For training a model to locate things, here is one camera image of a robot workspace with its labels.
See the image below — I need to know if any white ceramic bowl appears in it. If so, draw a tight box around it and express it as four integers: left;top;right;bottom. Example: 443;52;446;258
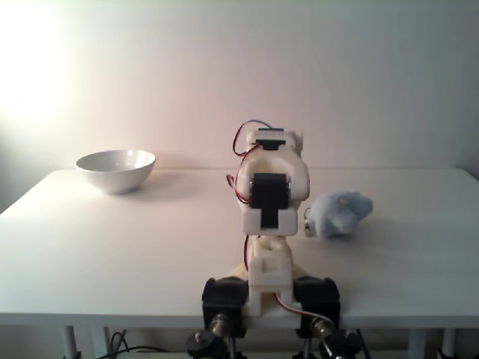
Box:
76;150;157;196

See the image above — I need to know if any white table leg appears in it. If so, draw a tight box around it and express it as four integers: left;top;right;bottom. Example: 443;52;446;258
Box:
62;325;82;359
438;328;460;359
91;327;109;359
407;328;427;359

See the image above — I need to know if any black table clamp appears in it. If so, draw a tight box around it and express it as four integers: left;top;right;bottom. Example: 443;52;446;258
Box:
201;276;250;340
293;275;342;340

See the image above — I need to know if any skyblue plush doll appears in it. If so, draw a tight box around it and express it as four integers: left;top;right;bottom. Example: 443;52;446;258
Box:
304;191;375;241

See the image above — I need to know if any black cable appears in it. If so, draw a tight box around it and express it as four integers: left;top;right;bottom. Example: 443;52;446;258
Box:
106;330;170;355

